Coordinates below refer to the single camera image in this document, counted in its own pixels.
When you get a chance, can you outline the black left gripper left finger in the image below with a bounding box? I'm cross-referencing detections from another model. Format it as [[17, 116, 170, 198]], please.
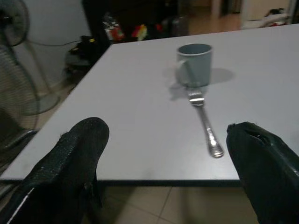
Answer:
[[0, 117, 110, 224]]

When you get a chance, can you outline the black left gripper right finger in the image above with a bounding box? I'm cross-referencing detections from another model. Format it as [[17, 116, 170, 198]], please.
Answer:
[[226, 121, 299, 224]]

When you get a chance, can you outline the silver metal fork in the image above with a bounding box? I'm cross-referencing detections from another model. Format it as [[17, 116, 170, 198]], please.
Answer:
[[187, 89, 225, 158]]

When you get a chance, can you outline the black mesh chair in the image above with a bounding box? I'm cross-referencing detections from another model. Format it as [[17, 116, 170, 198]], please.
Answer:
[[0, 44, 39, 199]]

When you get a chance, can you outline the grey standing fan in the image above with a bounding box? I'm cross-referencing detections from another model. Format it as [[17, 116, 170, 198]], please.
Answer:
[[0, 0, 61, 116]]

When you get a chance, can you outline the black and yellow tool bag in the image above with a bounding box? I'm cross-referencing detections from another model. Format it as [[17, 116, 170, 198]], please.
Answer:
[[68, 35, 99, 56]]

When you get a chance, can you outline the grey-blue ceramic mug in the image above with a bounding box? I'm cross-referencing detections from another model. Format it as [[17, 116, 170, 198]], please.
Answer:
[[172, 43, 213, 87]]

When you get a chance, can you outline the clear plastic bottle red label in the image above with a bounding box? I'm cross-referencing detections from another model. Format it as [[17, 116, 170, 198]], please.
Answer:
[[102, 13, 125, 42]]

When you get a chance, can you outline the pile of clothes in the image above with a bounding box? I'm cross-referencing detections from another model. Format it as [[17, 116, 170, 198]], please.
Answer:
[[263, 8, 292, 27]]

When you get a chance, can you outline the red and yellow toy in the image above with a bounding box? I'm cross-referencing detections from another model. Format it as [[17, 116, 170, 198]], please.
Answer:
[[131, 24, 148, 40]]

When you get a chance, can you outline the black cabinet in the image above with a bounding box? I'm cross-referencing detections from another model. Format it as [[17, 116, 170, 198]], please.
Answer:
[[81, 0, 180, 45]]

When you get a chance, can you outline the black power cable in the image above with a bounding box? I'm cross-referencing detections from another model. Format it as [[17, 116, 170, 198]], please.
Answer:
[[29, 40, 81, 47]]

